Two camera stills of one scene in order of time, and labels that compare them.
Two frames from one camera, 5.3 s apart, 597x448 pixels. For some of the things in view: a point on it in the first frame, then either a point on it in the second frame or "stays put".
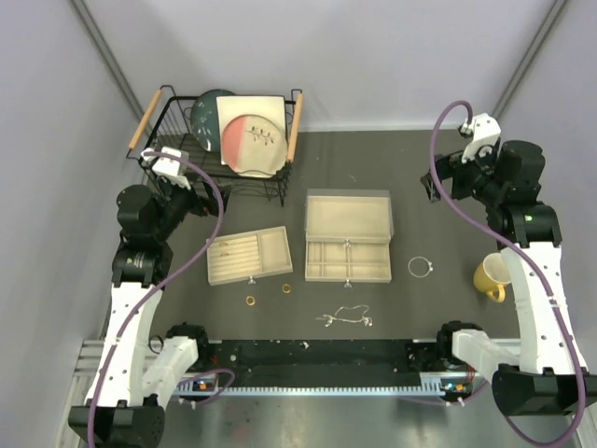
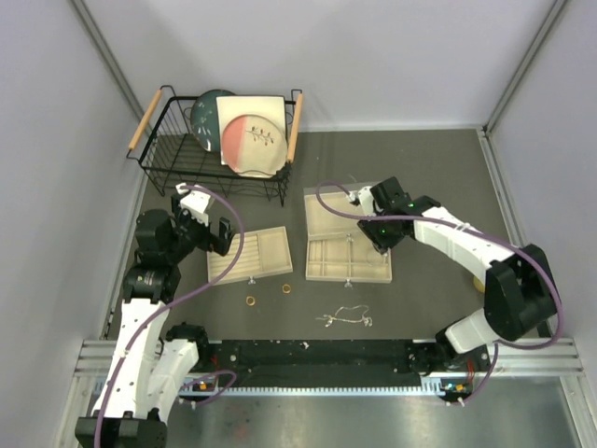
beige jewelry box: x=348 y=216 stays put
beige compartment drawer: x=348 y=260 stays put
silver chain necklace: x=367 y=321 stays put
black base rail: x=316 y=363 stays put
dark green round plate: x=204 y=119 stays put
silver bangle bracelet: x=429 y=268 → x=373 y=259
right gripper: x=451 y=165 → x=381 y=244
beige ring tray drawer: x=249 y=256 stays put
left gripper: x=203 y=205 → x=181 y=216
